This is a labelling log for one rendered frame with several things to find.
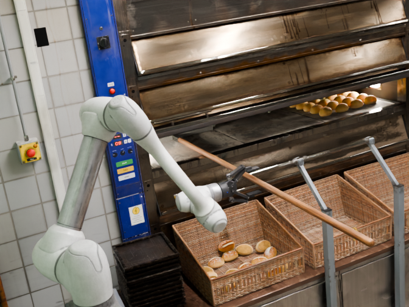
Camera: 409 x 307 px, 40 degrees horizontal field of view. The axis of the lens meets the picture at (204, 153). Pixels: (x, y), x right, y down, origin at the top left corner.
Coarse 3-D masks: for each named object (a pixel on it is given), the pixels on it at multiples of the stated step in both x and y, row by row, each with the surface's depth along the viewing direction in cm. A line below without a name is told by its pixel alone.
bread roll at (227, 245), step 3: (228, 240) 324; (222, 243) 322; (225, 243) 321; (228, 243) 321; (231, 243) 322; (234, 243) 325; (219, 246) 322; (222, 246) 321; (225, 246) 320; (228, 246) 321; (231, 246) 322; (234, 246) 324; (219, 249) 322; (222, 249) 321; (225, 249) 321; (228, 249) 321; (231, 249) 323
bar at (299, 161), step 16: (352, 144) 313; (368, 144) 320; (288, 160) 298; (304, 160) 301; (304, 176) 298; (400, 192) 306; (400, 208) 309; (400, 224) 311; (400, 240) 314; (400, 256) 318; (400, 272) 321; (400, 288) 324; (336, 304) 304; (400, 304) 327
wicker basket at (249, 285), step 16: (240, 208) 331; (256, 208) 335; (176, 224) 316; (192, 224) 320; (240, 224) 331; (256, 224) 335; (272, 224) 323; (176, 240) 316; (224, 240) 327; (240, 240) 331; (256, 240) 335; (272, 240) 328; (288, 240) 310; (192, 256) 295; (208, 256) 323; (240, 256) 326; (256, 256) 324; (288, 256) 296; (192, 272) 302; (224, 272) 312; (240, 272) 285; (256, 272) 307; (288, 272) 299; (208, 288) 285; (224, 288) 283; (240, 288) 288; (256, 288) 292
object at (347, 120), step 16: (368, 112) 364; (384, 112) 367; (304, 128) 348; (320, 128) 347; (336, 128) 353; (256, 144) 330; (272, 144) 335; (192, 160) 315; (208, 160) 319; (160, 176) 308
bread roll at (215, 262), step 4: (216, 256) 319; (212, 260) 316; (216, 260) 316; (220, 260) 317; (208, 264) 316; (212, 264) 315; (216, 264) 315; (220, 264) 316; (212, 268) 316; (216, 268) 316
